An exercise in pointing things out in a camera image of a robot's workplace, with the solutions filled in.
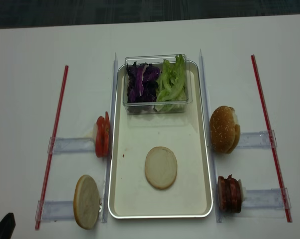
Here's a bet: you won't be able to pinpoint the clear pusher track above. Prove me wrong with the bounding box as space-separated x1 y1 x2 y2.
35 201 75 222
242 188 291 210
47 137 95 155
237 130 277 149

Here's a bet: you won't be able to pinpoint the green lettuce leaves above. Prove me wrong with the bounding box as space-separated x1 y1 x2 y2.
156 54 187 102

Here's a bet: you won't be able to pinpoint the lower right clear pusher track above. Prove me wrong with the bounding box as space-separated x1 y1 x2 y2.
242 188 291 210

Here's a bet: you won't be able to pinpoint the upper right clear pusher track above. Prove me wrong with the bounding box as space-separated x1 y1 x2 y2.
237 130 277 149

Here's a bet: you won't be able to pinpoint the plain bun slice right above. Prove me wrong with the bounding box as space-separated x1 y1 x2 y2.
227 107 240 154

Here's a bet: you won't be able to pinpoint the red rail strip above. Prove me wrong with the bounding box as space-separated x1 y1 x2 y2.
35 65 69 231
251 54 293 223

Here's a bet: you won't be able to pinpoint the purple cabbage leaves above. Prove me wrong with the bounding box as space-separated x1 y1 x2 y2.
126 62 161 103

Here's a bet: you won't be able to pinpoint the bun bottom on tray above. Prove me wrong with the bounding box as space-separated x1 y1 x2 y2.
145 146 178 190

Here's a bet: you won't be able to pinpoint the cream metal tray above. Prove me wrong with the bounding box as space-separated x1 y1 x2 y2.
108 61 213 219

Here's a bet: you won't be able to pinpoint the lower left clear pusher track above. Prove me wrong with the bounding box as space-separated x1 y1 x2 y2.
35 201 75 222

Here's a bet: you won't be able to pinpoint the right red rail strip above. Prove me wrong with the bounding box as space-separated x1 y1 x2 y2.
251 54 293 223

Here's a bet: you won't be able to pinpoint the clear plastic salad box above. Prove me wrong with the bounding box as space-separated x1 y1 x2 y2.
122 54 192 115

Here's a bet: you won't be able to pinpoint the left red rail strip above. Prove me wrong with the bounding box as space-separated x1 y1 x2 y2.
35 65 69 231

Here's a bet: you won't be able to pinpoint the stacked meat patties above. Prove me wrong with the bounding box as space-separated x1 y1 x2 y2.
217 175 243 213

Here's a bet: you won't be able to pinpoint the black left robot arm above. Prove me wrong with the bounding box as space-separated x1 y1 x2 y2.
0 213 16 239

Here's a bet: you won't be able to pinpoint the left clear long rail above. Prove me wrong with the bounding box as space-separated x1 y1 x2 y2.
101 53 118 223

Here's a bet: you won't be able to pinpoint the sesame bun top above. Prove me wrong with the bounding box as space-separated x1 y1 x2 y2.
209 106 237 153

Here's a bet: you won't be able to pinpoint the upright bun half left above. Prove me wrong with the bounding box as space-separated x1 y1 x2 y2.
73 175 100 230

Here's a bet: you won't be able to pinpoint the tomato slice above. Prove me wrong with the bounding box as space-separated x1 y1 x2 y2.
103 112 110 156
95 116 108 158

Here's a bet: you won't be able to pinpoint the upper left clear pusher track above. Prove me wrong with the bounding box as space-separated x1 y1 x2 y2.
47 137 95 155

